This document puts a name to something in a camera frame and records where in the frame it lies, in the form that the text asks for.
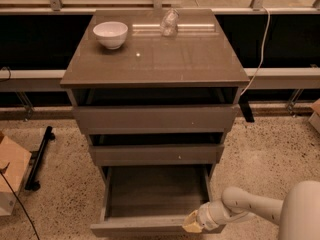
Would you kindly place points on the grey drawer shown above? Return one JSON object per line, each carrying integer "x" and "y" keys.
{"x": 151, "y": 200}
{"x": 156, "y": 149}
{"x": 154, "y": 111}

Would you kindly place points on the white ceramic bowl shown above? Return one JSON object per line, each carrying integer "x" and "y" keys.
{"x": 111, "y": 35}

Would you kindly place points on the cardboard box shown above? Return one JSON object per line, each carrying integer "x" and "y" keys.
{"x": 14, "y": 161}

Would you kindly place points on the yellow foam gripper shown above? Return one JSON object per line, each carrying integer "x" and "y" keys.
{"x": 204, "y": 217}

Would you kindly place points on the box at right edge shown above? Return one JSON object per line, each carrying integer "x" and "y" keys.
{"x": 314, "y": 119}

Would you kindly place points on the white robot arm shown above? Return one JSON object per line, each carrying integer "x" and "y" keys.
{"x": 297, "y": 215}

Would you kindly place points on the window rail shelf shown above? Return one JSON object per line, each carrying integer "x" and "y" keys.
{"x": 266, "y": 78}

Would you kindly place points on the black post behind cabinet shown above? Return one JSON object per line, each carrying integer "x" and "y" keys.
{"x": 245, "y": 108}

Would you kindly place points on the grey drawer cabinet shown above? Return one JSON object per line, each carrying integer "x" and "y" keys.
{"x": 198, "y": 56}

